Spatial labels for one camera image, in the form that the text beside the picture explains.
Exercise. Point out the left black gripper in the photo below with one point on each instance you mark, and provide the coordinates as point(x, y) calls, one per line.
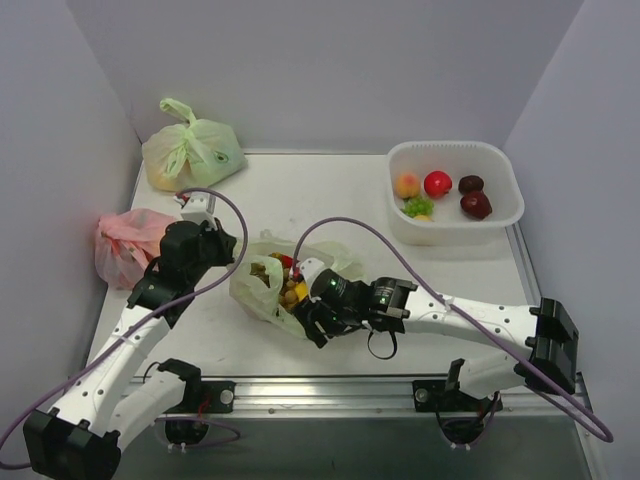
point(223, 243)

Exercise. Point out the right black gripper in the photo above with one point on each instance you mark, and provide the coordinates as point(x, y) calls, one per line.
point(310, 316)

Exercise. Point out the light green fruit bag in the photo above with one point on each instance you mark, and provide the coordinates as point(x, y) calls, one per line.
point(259, 301)

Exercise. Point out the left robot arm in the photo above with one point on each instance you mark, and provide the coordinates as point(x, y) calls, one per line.
point(84, 433)

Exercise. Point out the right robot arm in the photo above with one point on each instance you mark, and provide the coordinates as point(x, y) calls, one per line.
point(536, 346)

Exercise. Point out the pink knotted plastic bag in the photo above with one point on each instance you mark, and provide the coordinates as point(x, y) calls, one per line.
point(125, 244)

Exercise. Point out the red tomato in bag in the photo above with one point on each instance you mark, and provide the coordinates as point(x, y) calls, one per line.
point(287, 262)

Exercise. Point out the green knotted plastic bag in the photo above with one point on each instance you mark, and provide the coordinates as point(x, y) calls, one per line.
point(191, 153)

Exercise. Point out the small yellow fruit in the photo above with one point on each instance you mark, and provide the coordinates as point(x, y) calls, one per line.
point(423, 218)

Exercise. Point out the dark red fruit lower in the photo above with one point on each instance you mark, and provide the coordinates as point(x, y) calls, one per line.
point(477, 205)

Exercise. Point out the dark maroon fruit upper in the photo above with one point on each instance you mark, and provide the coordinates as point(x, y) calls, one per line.
point(470, 183)

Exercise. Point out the yellow bell pepper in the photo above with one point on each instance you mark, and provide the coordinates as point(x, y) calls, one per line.
point(301, 291)

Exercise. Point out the brown longan bunch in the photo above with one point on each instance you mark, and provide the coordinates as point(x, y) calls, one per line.
point(283, 283)

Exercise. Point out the green grape bunch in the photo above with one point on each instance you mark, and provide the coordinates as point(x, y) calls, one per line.
point(418, 206)

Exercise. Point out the white plastic basket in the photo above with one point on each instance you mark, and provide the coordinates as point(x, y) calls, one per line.
point(448, 223)

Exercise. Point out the orange peach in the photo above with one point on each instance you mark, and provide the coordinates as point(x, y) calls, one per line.
point(407, 186)

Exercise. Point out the red apple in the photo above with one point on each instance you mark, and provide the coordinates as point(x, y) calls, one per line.
point(437, 184)

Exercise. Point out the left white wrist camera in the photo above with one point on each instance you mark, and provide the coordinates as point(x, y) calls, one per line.
point(196, 207)

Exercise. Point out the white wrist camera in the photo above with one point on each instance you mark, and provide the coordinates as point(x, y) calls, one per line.
point(196, 207)
point(308, 270)

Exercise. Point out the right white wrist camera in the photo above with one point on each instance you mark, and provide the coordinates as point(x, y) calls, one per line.
point(308, 270)

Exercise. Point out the left black base bracket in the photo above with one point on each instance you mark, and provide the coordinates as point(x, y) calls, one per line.
point(210, 396)

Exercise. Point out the black base bracket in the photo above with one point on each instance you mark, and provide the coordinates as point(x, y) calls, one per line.
point(210, 396)
point(446, 396)

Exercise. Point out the right black base bracket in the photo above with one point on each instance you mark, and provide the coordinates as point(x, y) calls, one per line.
point(446, 396)

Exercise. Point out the aluminium mounting rail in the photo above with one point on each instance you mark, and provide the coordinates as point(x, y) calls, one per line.
point(348, 397)

